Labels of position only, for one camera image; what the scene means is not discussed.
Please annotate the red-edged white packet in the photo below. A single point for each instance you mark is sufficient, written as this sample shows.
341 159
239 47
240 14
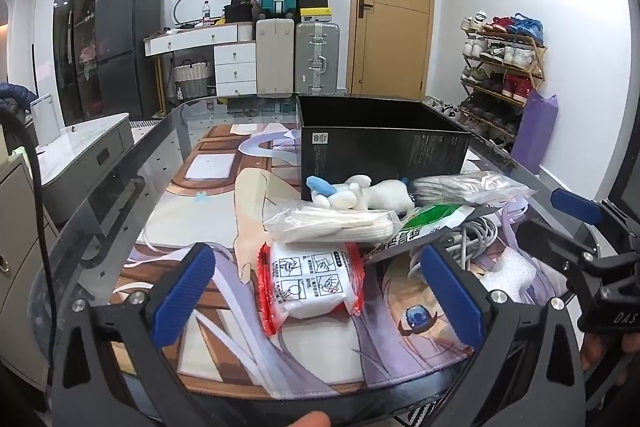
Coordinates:
305 282

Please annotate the grey low cabinet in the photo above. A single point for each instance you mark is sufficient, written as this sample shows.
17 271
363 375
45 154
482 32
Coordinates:
85 157

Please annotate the brown plush toy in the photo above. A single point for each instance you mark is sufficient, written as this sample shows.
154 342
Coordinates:
261 12

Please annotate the person's right hand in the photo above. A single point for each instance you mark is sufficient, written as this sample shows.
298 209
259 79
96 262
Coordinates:
595 354

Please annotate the white box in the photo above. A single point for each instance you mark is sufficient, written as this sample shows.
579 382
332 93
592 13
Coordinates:
47 119

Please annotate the wicker basket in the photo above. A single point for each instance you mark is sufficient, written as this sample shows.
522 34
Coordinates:
190 79

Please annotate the printed desk mat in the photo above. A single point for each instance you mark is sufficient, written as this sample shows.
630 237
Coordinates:
200 207

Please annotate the clear packet of white cloth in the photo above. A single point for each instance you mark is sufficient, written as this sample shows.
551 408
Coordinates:
335 222

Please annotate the wooden shoe rack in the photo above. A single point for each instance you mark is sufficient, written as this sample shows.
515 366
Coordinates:
537 67

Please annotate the green and white pouch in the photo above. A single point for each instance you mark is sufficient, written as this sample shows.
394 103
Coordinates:
430 217

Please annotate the dark glass cabinet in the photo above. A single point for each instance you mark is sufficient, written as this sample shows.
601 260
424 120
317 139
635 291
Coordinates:
75 32

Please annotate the purple bag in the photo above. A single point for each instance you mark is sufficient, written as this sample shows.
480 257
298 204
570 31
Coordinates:
535 132

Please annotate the beige suitcase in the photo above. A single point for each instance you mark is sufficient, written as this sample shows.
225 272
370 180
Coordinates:
275 57

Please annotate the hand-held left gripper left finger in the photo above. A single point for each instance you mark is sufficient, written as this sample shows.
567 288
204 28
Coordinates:
185 297

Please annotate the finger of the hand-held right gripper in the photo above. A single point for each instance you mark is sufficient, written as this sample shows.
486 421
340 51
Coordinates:
545 242
575 203

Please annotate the black framed glass door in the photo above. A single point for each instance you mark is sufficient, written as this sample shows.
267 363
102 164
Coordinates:
627 107

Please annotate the grey refrigerator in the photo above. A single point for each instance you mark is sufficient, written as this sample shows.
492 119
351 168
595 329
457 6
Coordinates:
127 42

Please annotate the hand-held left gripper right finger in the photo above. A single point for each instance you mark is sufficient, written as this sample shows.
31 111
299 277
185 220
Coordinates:
450 302

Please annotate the shoes beside rack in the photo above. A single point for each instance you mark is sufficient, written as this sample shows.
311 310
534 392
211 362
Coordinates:
445 107

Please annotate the plastic water bottle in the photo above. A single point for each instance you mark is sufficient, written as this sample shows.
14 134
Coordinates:
205 14

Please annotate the oval mirror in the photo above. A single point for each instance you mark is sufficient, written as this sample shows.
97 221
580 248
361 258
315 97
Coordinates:
192 7

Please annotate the shoe rack with shoes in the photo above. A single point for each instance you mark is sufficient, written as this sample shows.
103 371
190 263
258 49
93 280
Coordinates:
505 54

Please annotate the black bag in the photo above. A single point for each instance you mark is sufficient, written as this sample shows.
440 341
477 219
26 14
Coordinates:
240 4

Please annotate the silver suitcase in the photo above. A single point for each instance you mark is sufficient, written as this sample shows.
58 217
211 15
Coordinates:
317 57

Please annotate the clear bag of white gloves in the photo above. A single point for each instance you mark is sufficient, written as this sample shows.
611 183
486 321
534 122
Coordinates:
465 187

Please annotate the black cardboard box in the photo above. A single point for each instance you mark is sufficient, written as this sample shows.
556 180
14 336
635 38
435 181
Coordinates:
375 147

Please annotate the person's left hand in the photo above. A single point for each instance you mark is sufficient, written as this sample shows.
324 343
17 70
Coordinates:
305 420

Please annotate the white desk with drawers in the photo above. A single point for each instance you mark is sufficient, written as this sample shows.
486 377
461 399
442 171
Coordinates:
235 62

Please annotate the white and blue plush toy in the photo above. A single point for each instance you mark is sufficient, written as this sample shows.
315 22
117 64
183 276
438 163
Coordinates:
390 194

